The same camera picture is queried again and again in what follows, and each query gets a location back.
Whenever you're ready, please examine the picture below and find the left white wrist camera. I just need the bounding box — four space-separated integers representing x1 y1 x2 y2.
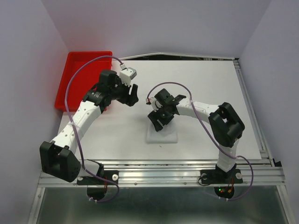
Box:
119 67 137 86

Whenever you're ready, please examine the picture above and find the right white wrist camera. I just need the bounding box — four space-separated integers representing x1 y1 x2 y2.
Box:
146 97 162 111

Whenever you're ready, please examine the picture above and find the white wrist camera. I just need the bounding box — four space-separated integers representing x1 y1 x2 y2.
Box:
146 97 162 111
119 67 137 86

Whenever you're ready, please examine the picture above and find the aluminium front rail frame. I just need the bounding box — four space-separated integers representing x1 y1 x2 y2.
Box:
37 159 285 189

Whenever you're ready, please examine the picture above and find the red plastic tray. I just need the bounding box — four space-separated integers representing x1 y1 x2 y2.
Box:
54 51 113 112

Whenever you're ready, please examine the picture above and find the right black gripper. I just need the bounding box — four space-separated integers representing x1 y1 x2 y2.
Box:
148 105 174 131

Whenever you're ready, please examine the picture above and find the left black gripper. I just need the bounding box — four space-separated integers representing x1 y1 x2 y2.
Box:
109 76 139 107

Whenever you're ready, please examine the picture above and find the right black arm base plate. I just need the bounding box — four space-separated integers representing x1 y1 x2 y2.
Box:
200 169 243 184

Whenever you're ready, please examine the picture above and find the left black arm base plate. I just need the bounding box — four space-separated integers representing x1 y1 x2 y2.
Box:
76 170 119 186

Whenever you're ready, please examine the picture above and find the white fabric skirt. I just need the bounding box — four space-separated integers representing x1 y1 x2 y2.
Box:
145 121 178 144

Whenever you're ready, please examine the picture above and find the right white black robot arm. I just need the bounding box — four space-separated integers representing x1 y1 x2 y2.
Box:
146 89 245 186

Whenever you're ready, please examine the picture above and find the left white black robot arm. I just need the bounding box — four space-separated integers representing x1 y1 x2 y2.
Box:
39 67 138 184

